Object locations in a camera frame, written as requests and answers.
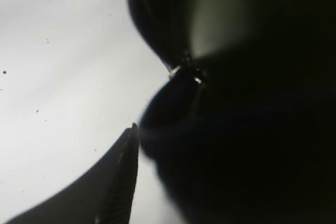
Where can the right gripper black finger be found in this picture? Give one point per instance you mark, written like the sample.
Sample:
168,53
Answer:
103,194

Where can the navy blue lunch bag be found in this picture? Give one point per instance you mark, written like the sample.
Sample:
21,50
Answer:
244,131

